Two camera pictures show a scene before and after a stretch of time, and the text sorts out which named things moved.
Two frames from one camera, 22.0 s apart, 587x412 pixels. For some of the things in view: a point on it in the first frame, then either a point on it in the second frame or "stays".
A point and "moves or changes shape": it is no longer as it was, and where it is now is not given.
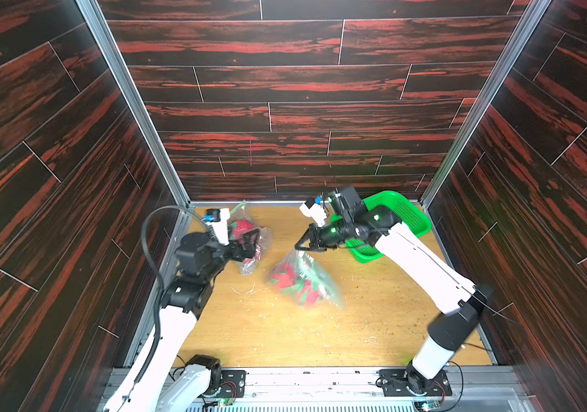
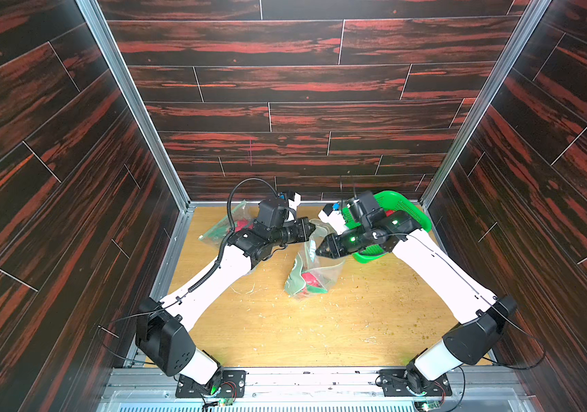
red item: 311,296 to 311,280
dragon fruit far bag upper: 242,226 stays
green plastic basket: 364,251 stays
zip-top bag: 304,279 moves or changes shape
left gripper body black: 218,257 to 286,233
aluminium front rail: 360,390 stays
